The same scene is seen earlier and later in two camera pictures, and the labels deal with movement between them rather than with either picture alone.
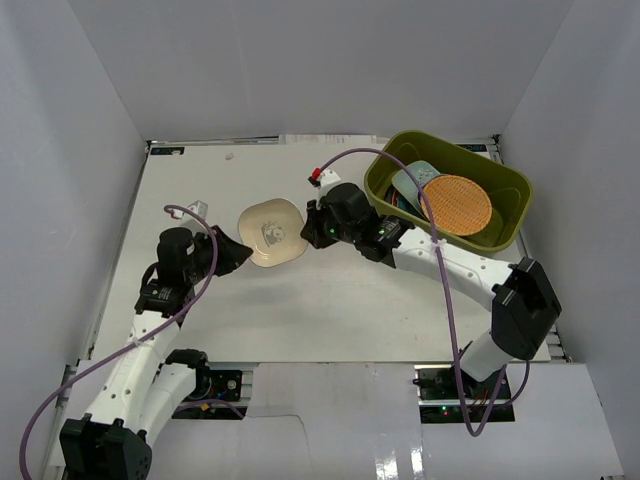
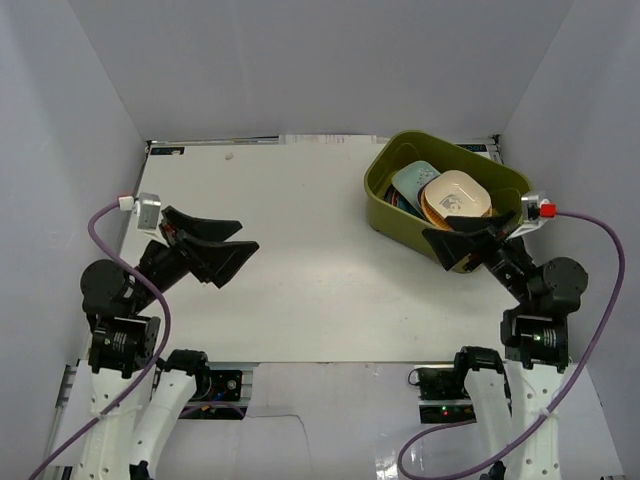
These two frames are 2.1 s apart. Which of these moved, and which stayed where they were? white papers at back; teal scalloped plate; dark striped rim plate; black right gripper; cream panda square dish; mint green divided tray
Moved: black right gripper; cream panda square dish
Stayed: white papers at back; mint green divided tray; teal scalloped plate; dark striped rim plate
